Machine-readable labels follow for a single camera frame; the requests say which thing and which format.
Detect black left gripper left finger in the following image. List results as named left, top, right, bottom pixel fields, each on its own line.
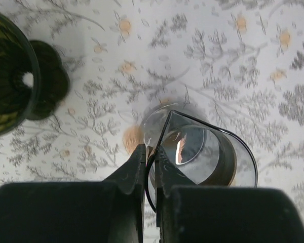
left=0, top=144, right=146, bottom=242

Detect dark green dripper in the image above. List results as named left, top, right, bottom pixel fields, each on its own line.
left=0, top=13, right=70, bottom=136

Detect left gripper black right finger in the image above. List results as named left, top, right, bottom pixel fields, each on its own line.
left=155, top=148, right=304, bottom=242

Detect floral patterned tablecloth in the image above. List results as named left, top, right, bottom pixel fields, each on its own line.
left=0, top=1, right=304, bottom=221

